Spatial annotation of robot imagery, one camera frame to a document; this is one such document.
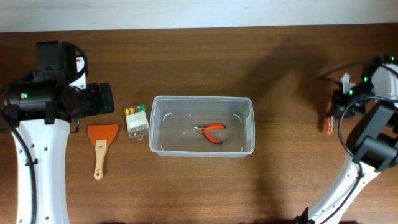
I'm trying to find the orange holder of drill bits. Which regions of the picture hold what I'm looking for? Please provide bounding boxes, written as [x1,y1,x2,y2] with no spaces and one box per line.
[325,102,334,136]

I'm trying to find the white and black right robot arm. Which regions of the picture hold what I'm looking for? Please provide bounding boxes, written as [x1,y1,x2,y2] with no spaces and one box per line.
[293,55,397,224]

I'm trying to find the red handled small pliers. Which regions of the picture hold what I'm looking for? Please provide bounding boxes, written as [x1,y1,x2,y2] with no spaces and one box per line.
[192,124,226,145]

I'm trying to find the clear plastic storage container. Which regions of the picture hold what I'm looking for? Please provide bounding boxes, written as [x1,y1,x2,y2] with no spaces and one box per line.
[149,96,256,158]

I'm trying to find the orange scraper with wooden handle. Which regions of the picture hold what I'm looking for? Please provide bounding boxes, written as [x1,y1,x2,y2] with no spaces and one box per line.
[88,124,118,180]

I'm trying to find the clear case of coloured screwdrivers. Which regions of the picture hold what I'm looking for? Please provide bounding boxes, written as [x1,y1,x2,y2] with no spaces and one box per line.
[124,104,149,141]

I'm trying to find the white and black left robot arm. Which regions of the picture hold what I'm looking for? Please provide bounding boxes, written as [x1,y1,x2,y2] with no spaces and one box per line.
[1,41,114,223]

